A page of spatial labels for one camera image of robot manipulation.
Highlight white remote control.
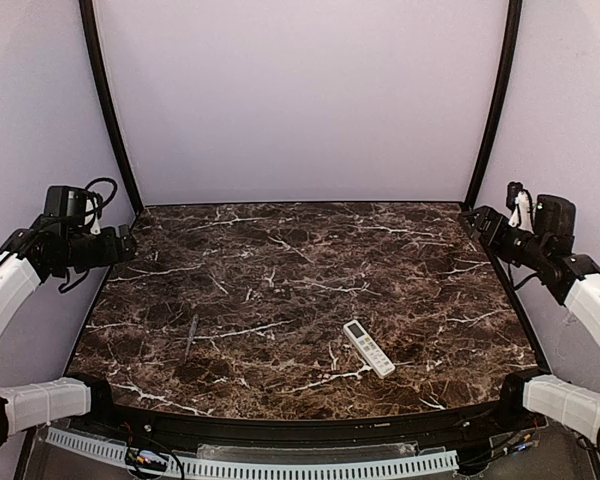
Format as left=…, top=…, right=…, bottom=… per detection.
left=343, top=320, right=396, bottom=379

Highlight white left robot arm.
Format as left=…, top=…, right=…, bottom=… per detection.
left=0, top=179, right=137, bottom=448

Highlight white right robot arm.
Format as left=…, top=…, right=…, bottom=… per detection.
left=460, top=182, right=600, bottom=455

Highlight metal tweezers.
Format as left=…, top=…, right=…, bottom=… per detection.
left=183, top=314, right=199, bottom=361

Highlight black front table rail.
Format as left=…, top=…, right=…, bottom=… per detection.
left=64, top=372, right=551, bottom=451

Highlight black right frame post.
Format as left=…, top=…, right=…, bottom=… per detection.
left=463, top=0, right=523, bottom=209

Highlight black frame post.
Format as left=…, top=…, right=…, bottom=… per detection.
left=78, top=0, right=144, bottom=215
left=463, top=0, right=523, bottom=209

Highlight white slotted cable duct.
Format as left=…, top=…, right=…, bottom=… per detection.
left=45, top=427, right=459, bottom=480

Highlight black left frame post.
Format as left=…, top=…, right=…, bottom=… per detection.
left=78, top=0, right=144, bottom=215

